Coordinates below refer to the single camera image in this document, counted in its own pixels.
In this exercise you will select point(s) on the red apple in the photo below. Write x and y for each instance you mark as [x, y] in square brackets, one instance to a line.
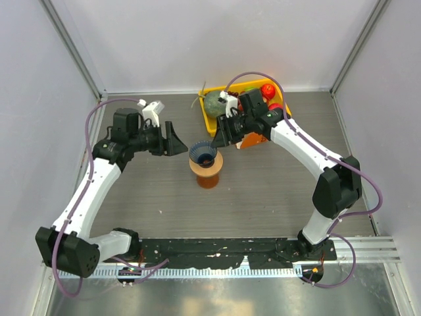
[274, 106]
[268, 91]

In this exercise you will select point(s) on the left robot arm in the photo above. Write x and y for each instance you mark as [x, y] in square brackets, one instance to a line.
[67, 245]

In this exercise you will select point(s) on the yellow plastic tray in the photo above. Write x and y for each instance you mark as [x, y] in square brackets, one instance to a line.
[235, 89]

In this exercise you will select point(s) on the orange glass carafe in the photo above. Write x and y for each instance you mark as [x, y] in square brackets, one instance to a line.
[208, 182]

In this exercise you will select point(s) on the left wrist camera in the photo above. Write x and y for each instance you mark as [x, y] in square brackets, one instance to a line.
[151, 111]

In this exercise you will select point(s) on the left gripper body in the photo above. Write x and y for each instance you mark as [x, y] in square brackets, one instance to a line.
[157, 143]

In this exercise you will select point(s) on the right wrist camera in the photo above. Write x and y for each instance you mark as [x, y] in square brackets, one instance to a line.
[229, 102]

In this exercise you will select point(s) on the orange coffee filter box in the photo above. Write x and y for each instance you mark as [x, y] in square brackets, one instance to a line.
[250, 140]

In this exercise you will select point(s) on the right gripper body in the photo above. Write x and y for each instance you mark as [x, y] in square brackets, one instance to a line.
[236, 128]

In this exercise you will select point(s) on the white cable duct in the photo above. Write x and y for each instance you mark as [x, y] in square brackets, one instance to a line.
[109, 271]

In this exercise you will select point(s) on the red apple back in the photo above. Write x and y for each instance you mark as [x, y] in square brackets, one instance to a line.
[268, 91]

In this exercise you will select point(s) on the blue plastic dripper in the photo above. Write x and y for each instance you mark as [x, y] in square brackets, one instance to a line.
[202, 154]

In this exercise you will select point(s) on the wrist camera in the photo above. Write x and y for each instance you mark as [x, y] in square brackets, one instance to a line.
[229, 102]
[151, 111]

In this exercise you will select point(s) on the green melon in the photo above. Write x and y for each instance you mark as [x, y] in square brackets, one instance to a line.
[212, 104]

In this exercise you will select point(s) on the green apple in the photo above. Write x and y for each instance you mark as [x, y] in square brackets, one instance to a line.
[246, 90]

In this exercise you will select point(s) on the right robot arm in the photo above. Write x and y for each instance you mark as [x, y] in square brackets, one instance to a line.
[338, 184]

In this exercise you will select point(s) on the red apple front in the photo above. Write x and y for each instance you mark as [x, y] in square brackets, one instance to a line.
[274, 106]

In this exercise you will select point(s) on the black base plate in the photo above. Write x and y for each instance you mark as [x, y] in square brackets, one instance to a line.
[229, 253]

